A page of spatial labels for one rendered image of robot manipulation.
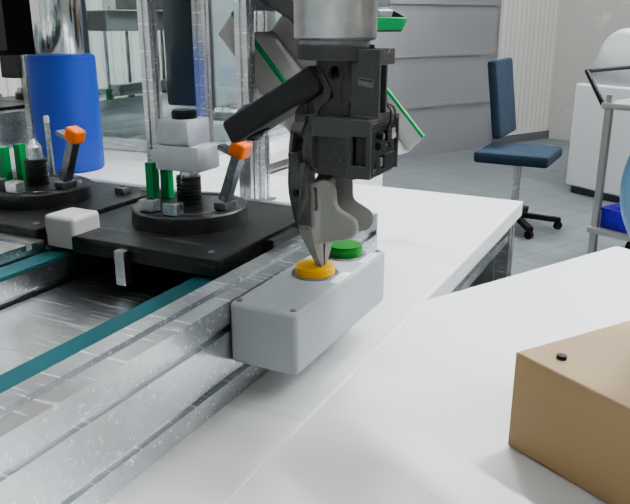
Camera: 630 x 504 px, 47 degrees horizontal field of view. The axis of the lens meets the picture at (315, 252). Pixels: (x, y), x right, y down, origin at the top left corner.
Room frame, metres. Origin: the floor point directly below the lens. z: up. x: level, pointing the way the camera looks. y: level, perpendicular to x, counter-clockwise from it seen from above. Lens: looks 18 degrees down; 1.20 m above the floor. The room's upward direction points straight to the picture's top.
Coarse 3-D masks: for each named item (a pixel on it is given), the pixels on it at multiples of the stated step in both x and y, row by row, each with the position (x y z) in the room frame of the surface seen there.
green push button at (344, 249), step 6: (348, 240) 0.77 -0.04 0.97; (354, 240) 0.77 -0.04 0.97; (336, 246) 0.75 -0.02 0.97; (342, 246) 0.75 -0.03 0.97; (348, 246) 0.75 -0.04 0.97; (354, 246) 0.75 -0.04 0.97; (360, 246) 0.75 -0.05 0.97; (330, 252) 0.74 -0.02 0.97; (336, 252) 0.74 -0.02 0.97; (342, 252) 0.74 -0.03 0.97; (348, 252) 0.74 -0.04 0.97; (354, 252) 0.74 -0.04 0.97; (360, 252) 0.74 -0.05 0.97
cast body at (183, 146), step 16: (176, 112) 0.85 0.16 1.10; (192, 112) 0.86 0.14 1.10; (160, 128) 0.85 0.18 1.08; (176, 128) 0.84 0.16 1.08; (192, 128) 0.84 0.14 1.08; (208, 128) 0.87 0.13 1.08; (160, 144) 0.86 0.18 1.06; (176, 144) 0.85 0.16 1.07; (192, 144) 0.84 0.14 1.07; (208, 144) 0.85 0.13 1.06; (160, 160) 0.86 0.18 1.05; (176, 160) 0.85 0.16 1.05; (192, 160) 0.83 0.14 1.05; (208, 160) 0.85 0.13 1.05
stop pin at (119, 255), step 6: (114, 252) 0.75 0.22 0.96; (120, 252) 0.75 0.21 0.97; (126, 252) 0.75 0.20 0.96; (114, 258) 0.75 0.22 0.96; (120, 258) 0.75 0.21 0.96; (126, 258) 0.75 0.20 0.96; (120, 264) 0.75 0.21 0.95; (126, 264) 0.75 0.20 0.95; (120, 270) 0.75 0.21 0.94; (126, 270) 0.75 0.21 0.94; (120, 276) 0.75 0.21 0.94; (126, 276) 0.75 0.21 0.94; (120, 282) 0.75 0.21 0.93; (126, 282) 0.75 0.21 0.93; (132, 282) 0.75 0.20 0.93
